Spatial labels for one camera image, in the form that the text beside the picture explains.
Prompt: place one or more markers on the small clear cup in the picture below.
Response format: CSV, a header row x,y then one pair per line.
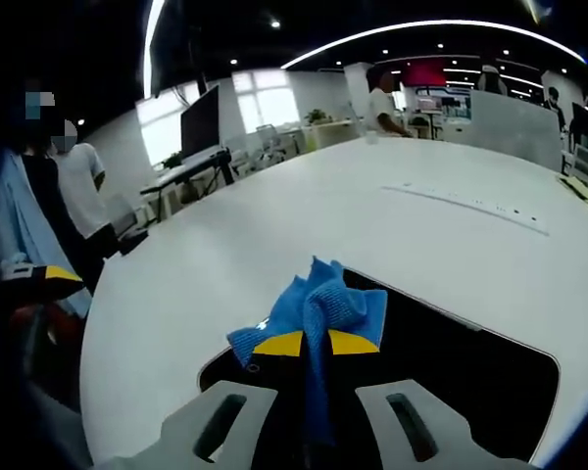
x,y
371,137

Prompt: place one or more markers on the desk with black legs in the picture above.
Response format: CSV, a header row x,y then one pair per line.
x,y
191,169

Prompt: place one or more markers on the red wall screen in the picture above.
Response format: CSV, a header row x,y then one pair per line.
x,y
424,73

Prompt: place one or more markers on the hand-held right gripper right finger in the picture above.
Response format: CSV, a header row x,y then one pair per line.
x,y
367,406

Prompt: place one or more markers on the grey desk partition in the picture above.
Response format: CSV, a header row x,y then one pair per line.
x,y
514,126

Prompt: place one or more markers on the blue cleaning cloth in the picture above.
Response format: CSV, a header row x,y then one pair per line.
x,y
323,308

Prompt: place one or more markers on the curved ceiling light strip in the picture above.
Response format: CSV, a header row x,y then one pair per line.
x,y
152,44
421,25

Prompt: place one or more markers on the yellow paper sheet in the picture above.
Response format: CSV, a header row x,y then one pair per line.
x,y
585,194

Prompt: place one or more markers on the green potted plant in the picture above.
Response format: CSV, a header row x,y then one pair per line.
x,y
174,159
316,116

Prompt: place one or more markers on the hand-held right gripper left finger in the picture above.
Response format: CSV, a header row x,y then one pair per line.
x,y
264,411

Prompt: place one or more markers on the white office chair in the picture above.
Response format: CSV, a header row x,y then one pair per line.
x,y
269,140
585,165

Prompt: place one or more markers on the dark computer monitor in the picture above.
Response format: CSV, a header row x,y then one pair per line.
x,y
201,122

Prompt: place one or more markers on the black hanging screen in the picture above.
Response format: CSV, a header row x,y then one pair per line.
x,y
176,44

